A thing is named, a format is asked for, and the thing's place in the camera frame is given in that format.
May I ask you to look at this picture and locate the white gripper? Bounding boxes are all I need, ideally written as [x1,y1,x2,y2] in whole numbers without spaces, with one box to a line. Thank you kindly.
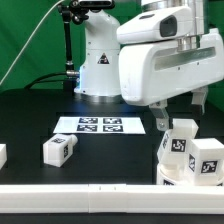
[119,29,224,131]

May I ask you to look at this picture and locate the round white stool seat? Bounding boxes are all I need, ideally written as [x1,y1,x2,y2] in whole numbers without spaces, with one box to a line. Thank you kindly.
[156,164,224,186]

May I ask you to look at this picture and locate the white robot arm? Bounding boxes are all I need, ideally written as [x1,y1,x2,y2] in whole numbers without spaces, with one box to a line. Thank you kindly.
[74,0,224,131]

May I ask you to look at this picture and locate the white front fence bar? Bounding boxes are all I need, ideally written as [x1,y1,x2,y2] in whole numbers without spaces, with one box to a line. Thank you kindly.
[0,184,224,214]

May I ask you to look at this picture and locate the white fence bar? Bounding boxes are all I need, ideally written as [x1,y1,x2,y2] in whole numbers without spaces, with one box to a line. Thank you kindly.
[0,184,224,214]
[0,144,7,170]

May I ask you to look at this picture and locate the paper sheet with markers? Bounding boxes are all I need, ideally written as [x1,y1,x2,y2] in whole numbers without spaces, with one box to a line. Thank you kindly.
[54,117,145,134]

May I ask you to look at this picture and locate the green backdrop curtain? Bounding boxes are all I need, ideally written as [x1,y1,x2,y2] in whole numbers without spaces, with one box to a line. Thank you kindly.
[0,0,224,111]

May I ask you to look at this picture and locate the white left fence bar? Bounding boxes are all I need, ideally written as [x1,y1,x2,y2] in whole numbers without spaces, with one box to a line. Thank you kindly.
[0,144,7,170]

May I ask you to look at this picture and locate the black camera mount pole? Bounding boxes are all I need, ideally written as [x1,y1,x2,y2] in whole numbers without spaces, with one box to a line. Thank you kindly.
[58,0,115,91]

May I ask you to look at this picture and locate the black cables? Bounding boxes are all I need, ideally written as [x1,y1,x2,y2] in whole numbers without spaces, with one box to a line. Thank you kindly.
[23,71,80,90]

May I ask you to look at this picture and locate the white cable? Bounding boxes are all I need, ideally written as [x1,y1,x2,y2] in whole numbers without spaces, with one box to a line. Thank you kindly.
[0,0,66,87]

